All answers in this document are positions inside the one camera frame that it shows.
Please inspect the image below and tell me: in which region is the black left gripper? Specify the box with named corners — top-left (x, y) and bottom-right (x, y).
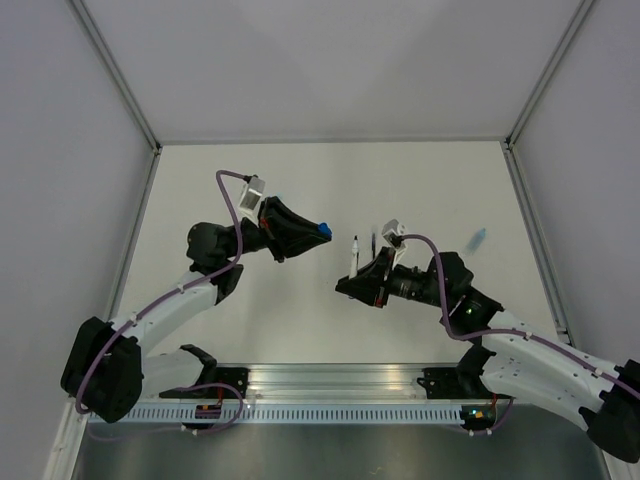
top-left (225, 196), bottom-right (332, 263)

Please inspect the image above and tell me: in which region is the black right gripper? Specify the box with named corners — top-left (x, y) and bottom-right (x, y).
top-left (336, 246), bottom-right (450, 309)

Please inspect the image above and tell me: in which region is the small dark blue cap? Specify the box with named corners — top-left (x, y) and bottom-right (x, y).
top-left (318, 222), bottom-right (332, 236)

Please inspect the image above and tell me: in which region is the white marker pen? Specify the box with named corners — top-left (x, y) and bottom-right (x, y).
top-left (349, 235), bottom-right (360, 278)

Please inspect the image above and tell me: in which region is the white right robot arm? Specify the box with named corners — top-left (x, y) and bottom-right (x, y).
top-left (335, 248), bottom-right (639, 464)

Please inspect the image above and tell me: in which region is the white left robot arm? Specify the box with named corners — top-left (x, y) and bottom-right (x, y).
top-left (61, 197), bottom-right (332, 423)

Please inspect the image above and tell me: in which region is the translucent light blue cap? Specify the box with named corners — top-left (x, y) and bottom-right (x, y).
top-left (465, 228), bottom-right (487, 255)

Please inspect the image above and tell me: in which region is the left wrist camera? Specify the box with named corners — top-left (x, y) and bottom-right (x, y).
top-left (238, 175), bottom-right (266, 217)

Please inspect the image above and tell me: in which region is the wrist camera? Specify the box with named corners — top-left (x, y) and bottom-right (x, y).
top-left (238, 175), bottom-right (266, 217)
top-left (382, 219), bottom-right (407, 268)

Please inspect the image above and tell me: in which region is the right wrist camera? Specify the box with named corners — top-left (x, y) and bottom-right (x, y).
top-left (382, 219), bottom-right (407, 268)

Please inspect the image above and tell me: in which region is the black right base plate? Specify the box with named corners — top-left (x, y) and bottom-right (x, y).
top-left (416, 366), bottom-right (505, 400)

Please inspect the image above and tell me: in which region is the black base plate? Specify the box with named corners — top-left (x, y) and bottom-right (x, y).
top-left (159, 367), bottom-right (251, 401)
top-left (416, 366), bottom-right (505, 400)

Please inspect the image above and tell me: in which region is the aluminium mounting rail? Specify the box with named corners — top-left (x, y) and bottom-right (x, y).
top-left (144, 362), bottom-right (516, 403)

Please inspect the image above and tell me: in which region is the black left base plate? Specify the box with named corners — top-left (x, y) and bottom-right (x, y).
top-left (159, 367), bottom-right (251, 401)

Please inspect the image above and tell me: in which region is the right aluminium frame post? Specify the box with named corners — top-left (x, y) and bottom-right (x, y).
top-left (503, 0), bottom-right (599, 151)

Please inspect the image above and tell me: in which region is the aluminium frame post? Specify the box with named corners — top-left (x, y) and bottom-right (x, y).
top-left (503, 0), bottom-right (599, 151)
top-left (67, 0), bottom-right (161, 152)

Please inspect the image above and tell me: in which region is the white slotted cable duct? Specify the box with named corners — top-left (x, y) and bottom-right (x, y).
top-left (121, 401), bottom-right (463, 425)

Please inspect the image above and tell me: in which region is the left aluminium frame post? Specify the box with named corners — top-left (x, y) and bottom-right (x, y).
top-left (67, 0), bottom-right (161, 152)

